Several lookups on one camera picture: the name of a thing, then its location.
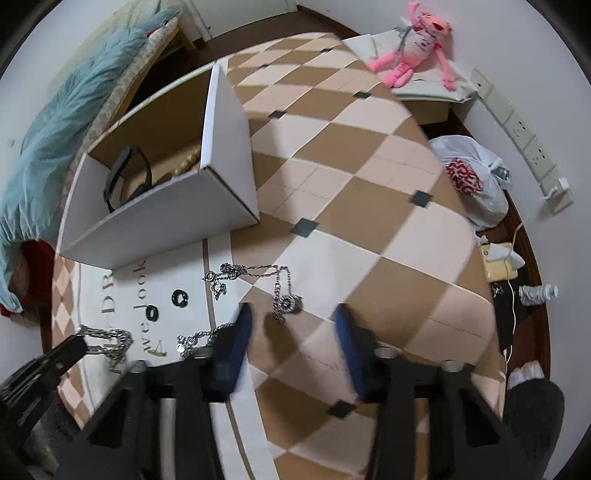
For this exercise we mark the black bangle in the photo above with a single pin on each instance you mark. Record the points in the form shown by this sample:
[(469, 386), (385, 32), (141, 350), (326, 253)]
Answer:
[(147, 168)]

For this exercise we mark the white bottle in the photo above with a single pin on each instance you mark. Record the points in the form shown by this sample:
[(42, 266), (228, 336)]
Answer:
[(535, 294)]

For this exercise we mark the white power strip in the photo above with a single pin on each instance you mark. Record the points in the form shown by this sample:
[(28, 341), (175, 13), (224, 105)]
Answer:
[(521, 129)]

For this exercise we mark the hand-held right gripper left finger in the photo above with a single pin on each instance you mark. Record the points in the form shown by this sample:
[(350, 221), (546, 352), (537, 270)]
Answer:
[(236, 341)]

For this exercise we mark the dark fuzzy cloth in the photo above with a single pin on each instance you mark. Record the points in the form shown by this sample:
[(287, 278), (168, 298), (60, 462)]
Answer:
[(535, 415)]

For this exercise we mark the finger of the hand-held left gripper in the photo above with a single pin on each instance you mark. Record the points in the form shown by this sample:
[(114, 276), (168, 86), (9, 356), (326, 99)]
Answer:
[(55, 364)]

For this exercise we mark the checkered beige mat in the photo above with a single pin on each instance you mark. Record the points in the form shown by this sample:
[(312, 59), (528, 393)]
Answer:
[(369, 194)]

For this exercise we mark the white cushion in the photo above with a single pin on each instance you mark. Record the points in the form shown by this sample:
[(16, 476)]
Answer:
[(434, 90)]

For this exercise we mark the yellow box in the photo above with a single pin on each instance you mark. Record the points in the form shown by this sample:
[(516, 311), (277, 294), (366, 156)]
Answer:
[(496, 272)]

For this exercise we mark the white charger plug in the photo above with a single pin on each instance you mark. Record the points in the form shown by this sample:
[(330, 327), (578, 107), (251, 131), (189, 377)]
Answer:
[(561, 184)]

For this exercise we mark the pink plush toy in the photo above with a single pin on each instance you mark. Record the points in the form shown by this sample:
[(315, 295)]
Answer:
[(415, 41)]

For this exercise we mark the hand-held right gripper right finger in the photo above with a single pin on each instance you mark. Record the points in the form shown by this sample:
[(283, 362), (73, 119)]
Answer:
[(350, 350)]

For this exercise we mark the small gold earring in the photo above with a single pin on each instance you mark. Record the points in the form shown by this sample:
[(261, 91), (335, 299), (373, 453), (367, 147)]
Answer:
[(157, 352)]

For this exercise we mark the white cardboard box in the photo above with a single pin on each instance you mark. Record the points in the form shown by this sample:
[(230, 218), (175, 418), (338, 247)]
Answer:
[(161, 217)]

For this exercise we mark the light blue fluffy blanket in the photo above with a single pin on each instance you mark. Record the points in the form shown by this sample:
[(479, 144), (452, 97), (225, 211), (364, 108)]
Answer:
[(60, 129)]

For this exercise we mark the white plastic bag red print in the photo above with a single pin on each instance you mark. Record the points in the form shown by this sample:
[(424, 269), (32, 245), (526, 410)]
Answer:
[(480, 203)]

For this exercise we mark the wooden bed frame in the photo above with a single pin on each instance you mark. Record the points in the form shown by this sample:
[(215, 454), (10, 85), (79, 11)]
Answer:
[(182, 39)]

